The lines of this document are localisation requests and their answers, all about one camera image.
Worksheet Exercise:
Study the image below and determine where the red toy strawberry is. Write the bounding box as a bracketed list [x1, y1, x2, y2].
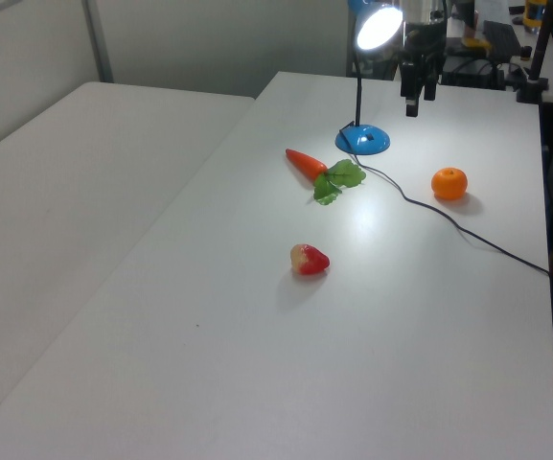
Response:
[289, 242, 331, 276]

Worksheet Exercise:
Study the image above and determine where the orange toy carrot with leaves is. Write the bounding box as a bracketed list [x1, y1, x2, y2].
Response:
[285, 148, 368, 207]

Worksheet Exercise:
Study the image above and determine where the black camera pole with clamp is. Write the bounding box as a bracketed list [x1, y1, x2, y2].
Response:
[516, 0, 553, 104]

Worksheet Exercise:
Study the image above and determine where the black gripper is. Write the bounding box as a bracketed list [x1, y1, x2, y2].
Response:
[399, 19, 449, 118]

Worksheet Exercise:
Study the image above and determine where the toy orange fruit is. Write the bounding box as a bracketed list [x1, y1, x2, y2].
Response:
[430, 167, 469, 201]

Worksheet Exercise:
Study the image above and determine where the black keyboard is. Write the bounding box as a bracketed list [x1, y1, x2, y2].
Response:
[481, 19, 523, 62]

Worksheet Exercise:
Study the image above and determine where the black lamp power cable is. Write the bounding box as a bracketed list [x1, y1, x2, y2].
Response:
[349, 151, 552, 279]

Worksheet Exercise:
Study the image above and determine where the black equipment box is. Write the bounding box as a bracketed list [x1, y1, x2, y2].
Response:
[441, 45, 507, 91]

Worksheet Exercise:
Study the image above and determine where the yellow and blue container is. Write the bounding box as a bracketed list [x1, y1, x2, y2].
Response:
[523, 0, 546, 28]

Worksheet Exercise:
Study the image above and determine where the blue desk lamp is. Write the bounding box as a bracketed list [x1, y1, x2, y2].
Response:
[334, 0, 404, 157]

